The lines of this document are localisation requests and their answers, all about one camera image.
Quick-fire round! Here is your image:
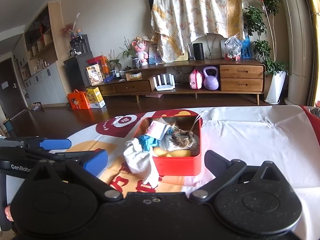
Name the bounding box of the cereal box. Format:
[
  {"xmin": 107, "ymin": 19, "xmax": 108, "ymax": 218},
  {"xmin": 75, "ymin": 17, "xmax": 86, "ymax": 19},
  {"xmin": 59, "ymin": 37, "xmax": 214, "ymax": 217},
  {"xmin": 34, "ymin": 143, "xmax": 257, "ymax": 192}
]
[{"xmin": 86, "ymin": 64, "xmax": 103, "ymax": 86}]

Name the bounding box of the wooden TV cabinet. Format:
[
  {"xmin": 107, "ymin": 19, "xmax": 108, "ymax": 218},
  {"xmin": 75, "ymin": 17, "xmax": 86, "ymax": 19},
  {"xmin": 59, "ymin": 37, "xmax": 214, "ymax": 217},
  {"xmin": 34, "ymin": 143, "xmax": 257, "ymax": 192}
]
[{"xmin": 98, "ymin": 59, "xmax": 265, "ymax": 104}]

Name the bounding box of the pink white packet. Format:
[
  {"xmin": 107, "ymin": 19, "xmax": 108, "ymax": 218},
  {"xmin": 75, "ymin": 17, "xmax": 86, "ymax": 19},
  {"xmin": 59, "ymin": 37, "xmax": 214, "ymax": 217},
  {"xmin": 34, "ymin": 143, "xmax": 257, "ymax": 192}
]
[{"xmin": 145, "ymin": 120, "xmax": 170, "ymax": 140}]

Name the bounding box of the standing air conditioner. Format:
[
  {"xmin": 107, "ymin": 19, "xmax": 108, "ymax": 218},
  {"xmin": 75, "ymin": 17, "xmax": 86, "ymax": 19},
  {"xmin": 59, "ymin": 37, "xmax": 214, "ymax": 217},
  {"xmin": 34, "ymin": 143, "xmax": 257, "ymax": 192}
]
[{"xmin": 282, "ymin": 0, "xmax": 313, "ymax": 105}]

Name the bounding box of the tall green potted plant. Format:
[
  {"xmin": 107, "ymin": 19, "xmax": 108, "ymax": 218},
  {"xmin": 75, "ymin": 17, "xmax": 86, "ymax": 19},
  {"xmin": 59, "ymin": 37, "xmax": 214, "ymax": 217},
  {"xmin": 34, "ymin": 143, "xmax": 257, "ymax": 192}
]
[{"xmin": 244, "ymin": 0, "xmax": 288, "ymax": 75}]

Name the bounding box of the small flat box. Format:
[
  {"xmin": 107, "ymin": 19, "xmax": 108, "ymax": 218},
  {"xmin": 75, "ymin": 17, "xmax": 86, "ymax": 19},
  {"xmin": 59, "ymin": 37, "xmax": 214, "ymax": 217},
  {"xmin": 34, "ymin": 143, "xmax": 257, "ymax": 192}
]
[{"xmin": 125, "ymin": 72, "xmax": 142, "ymax": 81}]

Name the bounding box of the patterned hanging cloth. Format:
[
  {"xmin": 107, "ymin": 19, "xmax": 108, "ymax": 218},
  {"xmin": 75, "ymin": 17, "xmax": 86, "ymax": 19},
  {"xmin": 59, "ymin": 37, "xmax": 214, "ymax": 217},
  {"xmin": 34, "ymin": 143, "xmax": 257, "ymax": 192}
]
[{"xmin": 151, "ymin": 0, "xmax": 244, "ymax": 63}]

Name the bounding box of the brown braided rope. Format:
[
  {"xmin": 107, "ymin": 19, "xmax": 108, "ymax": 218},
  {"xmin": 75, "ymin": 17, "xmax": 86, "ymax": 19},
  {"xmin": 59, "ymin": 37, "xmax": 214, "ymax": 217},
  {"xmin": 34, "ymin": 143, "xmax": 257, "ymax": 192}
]
[{"xmin": 170, "ymin": 126, "xmax": 196, "ymax": 149}]

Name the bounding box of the small potted green plant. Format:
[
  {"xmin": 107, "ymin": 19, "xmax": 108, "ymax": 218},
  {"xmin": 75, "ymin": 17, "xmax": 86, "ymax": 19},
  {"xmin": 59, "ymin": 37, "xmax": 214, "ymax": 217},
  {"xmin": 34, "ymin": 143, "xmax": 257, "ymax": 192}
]
[{"xmin": 120, "ymin": 37, "xmax": 140, "ymax": 68}]

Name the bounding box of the clear plastic bag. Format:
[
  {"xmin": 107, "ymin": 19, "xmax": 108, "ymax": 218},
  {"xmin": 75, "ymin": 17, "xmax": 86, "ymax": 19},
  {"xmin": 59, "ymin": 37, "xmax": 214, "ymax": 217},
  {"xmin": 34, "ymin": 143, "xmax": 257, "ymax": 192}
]
[{"xmin": 224, "ymin": 36, "xmax": 242, "ymax": 61}]

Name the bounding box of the yellow carton box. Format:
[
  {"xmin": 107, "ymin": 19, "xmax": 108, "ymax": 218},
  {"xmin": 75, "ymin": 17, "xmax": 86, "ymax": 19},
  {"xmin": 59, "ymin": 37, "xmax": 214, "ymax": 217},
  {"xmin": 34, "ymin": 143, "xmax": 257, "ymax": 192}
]
[{"xmin": 86, "ymin": 87, "xmax": 105, "ymax": 108}]

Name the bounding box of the pink plush doll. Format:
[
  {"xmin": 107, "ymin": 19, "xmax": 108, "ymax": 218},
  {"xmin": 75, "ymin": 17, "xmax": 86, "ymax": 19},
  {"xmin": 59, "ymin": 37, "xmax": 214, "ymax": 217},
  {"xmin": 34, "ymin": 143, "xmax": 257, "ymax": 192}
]
[{"xmin": 131, "ymin": 36, "xmax": 149, "ymax": 66}]

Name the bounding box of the black cylindrical speaker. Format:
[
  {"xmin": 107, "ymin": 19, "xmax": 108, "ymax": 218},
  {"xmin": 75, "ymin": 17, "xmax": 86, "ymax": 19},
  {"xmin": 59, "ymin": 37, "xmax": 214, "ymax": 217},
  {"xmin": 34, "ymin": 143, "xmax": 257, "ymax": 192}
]
[{"xmin": 193, "ymin": 43, "xmax": 204, "ymax": 60}]

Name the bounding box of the blue packaged item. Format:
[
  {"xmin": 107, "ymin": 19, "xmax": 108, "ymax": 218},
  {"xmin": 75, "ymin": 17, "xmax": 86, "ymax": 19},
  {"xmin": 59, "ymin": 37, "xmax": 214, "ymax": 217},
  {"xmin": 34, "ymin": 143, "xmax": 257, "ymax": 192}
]
[{"xmin": 241, "ymin": 35, "xmax": 252, "ymax": 59}]

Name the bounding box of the white plant pot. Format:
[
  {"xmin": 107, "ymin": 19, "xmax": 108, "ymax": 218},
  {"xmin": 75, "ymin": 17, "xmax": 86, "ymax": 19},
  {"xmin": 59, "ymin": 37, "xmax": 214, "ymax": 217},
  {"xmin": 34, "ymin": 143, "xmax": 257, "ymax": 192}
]
[{"xmin": 264, "ymin": 71, "xmax": 287, "ymax": 105}]

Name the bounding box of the printed tablecloth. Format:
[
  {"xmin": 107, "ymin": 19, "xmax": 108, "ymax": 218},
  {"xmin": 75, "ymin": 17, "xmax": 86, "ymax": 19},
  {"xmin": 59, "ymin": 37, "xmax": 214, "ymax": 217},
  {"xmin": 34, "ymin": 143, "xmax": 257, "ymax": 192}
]
[{"xmin": 70, "ymin": 106, "xmax": 319, "ymax": 239}]

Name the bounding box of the yellow curtain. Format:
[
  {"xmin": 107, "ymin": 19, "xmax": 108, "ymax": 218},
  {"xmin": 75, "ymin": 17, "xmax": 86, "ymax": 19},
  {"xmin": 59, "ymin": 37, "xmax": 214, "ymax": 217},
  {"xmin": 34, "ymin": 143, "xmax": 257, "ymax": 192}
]
[{"xmin": 309, "ymin": 0, "xmax": 319, "ymax": 106}]

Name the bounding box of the white wifi router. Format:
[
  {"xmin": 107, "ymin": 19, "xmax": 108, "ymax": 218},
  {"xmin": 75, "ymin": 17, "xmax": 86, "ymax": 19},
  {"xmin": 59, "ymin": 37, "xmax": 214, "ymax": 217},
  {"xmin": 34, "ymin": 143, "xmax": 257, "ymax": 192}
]
[{"xmin": 153, "ymin": 74, "xmax": 176, "ymax": 92}]

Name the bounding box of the black cabinet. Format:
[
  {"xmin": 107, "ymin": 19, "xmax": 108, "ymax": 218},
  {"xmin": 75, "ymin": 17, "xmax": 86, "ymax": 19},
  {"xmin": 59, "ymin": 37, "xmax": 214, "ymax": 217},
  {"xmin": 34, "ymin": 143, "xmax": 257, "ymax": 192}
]
[{"xmin": 63, "ymin": 34, "xmax": 93, "ymax": 91}]

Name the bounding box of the white cloth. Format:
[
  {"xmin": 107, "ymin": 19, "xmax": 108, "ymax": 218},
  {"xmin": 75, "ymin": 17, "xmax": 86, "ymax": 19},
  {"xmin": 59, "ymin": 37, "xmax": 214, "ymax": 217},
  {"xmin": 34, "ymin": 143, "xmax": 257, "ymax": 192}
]
[{"xmin": 123, "ymin": 138, "xmax": 159, "ymax": 189}]

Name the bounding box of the red rectangular tin box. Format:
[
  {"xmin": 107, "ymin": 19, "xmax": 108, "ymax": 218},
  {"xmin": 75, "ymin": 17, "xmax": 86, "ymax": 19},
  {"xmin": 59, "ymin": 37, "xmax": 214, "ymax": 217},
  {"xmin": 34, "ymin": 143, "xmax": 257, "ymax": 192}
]
[{"xmin": 153, "ymin": 115, "xmax": 202, "ymax": 176}]

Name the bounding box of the blue rubber glove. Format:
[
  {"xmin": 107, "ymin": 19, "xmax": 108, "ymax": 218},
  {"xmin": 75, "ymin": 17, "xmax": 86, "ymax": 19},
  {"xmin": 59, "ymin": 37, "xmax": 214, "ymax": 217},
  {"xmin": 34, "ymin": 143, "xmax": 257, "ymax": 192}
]
[{"xmin": 137, "ymin": 128, "xmax": 173, "ymax": 152}]

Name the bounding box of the pink small bag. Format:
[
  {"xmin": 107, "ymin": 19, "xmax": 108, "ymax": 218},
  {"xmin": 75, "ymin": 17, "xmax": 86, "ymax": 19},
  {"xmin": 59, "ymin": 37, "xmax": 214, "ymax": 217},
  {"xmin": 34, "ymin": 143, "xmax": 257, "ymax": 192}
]
[{"xmin": 189, "ymin": 69, "xmax": 203, "ymax": 90}]

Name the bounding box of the purple kettlebell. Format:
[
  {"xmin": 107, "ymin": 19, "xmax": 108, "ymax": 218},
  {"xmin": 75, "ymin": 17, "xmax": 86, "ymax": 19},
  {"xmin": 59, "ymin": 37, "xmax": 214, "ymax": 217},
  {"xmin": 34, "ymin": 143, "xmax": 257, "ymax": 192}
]
[{"xmin": 203, "ymin": 66, "xmax": 219, "ymax": 90}]

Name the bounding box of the orange gift bag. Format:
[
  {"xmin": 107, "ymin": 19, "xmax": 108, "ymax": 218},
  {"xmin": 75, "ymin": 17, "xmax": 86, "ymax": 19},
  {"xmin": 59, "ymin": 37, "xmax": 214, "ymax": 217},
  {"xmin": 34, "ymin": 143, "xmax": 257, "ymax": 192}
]
[{"xmin": 67, "ymin": 89, "xmax": 91, "ymax": 110}]

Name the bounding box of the wooden wall shelf unit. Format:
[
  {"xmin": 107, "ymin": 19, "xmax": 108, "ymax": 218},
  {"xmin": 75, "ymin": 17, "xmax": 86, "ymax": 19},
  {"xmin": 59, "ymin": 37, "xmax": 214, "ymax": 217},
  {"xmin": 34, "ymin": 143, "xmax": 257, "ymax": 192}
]
[{"xmin": 12, "ymin": 2, "xmax": 71, "ymax": 106}]

